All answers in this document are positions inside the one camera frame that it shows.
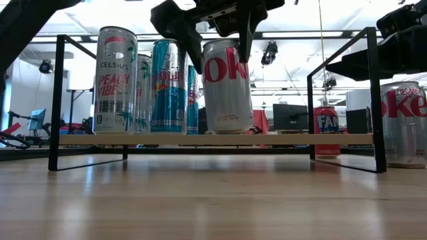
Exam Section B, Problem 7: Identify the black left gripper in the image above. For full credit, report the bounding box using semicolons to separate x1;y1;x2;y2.
149;0;286;75

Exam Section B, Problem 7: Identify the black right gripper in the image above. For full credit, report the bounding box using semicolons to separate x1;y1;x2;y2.
325;25;427;83

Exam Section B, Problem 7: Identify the silver Diet Coke can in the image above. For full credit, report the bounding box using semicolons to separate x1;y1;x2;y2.
201;38;255;135
380;81;427;169

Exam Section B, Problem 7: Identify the blue silver Red Bull can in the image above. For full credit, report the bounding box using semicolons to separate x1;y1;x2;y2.
149;39;188;135
185;65;200;135

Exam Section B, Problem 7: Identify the red Fanta can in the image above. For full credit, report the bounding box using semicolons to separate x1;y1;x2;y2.
312;105;342;159

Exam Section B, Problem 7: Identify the white Celsius can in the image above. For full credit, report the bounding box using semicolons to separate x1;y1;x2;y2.
93;25;139;135
135;53;153;135

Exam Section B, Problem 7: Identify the white cabinet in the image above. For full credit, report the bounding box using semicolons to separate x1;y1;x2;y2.
345;89;370;109

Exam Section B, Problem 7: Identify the black box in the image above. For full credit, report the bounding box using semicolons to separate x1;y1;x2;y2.
346;107;373;135

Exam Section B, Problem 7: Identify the red cloth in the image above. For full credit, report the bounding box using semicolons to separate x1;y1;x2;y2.
252;109;270;149

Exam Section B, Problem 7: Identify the black computer monitor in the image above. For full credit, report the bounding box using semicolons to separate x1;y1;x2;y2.
272;103;310;131

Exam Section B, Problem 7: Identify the black leg table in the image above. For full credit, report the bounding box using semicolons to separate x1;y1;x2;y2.
65;88;95;134

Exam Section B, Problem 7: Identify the small grey monitor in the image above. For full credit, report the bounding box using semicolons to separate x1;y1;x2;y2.
28;108;47;131

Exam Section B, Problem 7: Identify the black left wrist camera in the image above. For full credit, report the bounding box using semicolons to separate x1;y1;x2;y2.
213;13;247;38

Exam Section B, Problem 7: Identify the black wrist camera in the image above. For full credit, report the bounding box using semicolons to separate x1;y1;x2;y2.
376;2;427;38
213;13;247;38

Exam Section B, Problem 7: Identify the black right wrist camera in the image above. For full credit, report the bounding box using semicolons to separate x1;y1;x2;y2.
376;2;427;38

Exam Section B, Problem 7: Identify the black ceiling camera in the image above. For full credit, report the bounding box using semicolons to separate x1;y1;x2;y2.
260;40;280;67
322;76;338;89
38;59;54;75

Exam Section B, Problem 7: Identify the hanging yellow cord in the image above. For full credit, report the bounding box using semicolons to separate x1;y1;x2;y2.
316;0;330;106

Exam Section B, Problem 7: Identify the wooden shelf black metal frame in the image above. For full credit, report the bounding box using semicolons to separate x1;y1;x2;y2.
47;26;388;174

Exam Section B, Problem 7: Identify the black hose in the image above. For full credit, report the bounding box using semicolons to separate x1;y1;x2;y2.
0;131;33;150

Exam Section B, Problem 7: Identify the black aluminium table frame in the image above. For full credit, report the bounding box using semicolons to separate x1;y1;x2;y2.
0;145;427;163

